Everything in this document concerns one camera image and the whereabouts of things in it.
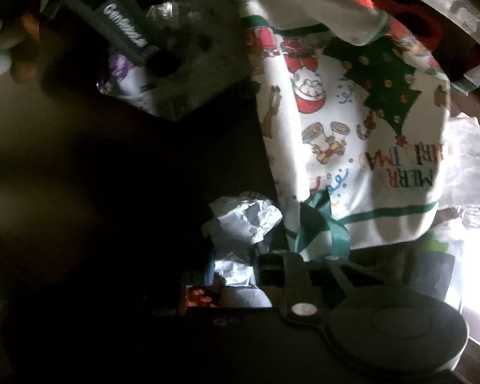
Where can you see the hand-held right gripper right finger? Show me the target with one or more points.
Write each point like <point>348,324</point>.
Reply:
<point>292,276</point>

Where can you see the white paper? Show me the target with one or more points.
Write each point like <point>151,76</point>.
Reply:
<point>244,220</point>

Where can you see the purple and white packet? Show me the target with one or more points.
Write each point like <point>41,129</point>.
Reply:
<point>128,76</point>

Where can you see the grey plush toy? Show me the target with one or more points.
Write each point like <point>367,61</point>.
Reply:
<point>208,48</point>

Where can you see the green ribbon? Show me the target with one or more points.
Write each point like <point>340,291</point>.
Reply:
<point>324,228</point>

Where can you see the red plastic bag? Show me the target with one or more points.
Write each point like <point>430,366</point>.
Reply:
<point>408,24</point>

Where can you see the white festive printed cloth bag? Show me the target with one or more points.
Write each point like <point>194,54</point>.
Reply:
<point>344,128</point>

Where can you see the person's left hand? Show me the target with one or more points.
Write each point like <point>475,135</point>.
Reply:
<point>24,48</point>

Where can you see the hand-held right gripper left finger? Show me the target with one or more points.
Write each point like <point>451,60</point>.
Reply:
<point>208,268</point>

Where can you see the red patterned wrapper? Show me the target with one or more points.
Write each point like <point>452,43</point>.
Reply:
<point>200,296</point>

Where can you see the dark green container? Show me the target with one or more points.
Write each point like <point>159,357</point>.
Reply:
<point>432,274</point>

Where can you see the clear plastic bag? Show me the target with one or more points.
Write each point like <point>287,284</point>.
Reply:
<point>468,160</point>

